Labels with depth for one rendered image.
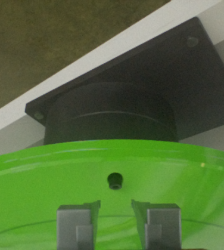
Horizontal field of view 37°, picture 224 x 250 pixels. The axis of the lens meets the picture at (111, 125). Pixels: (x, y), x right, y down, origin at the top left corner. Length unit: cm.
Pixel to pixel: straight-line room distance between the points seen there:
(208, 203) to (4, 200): 12
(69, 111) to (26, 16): 115
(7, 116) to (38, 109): 7
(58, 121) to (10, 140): 13
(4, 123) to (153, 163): 27
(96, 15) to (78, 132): 114
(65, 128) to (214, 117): 17
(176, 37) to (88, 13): 113
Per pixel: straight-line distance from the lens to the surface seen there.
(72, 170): 18
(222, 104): 37
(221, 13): 30
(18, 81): 172
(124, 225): 21
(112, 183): 18
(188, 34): 30
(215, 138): 44
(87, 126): 30
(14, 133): 43
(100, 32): 146
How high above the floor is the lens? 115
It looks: 36 degrees down
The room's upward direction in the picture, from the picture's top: 179 degrees clockwise
